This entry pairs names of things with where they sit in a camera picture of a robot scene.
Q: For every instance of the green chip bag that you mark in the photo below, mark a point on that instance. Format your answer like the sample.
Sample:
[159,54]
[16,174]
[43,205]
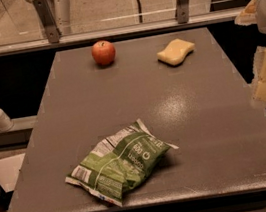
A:
[119,163]

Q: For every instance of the red apple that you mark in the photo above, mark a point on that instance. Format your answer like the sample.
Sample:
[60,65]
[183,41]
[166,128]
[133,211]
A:
[103,52]

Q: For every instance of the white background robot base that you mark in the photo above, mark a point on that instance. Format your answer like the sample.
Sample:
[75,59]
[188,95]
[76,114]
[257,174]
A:
[61,14]

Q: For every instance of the yellow sponge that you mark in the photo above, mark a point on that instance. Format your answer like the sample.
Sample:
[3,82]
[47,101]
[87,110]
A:
[175,52]

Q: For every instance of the left metal railing post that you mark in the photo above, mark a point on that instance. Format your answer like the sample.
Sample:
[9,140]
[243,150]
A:
[47,21]

